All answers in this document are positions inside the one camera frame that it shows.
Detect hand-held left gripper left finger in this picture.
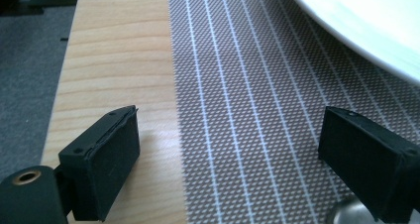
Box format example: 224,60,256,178
57,104,142,223

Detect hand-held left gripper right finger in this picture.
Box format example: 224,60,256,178
317,105,420,224

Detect silver metal spoon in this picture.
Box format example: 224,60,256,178
327,194,380,224

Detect brown striped woven placemat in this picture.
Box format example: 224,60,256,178
166,0,420,224

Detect white plate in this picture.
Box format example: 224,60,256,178
283,0,420,86

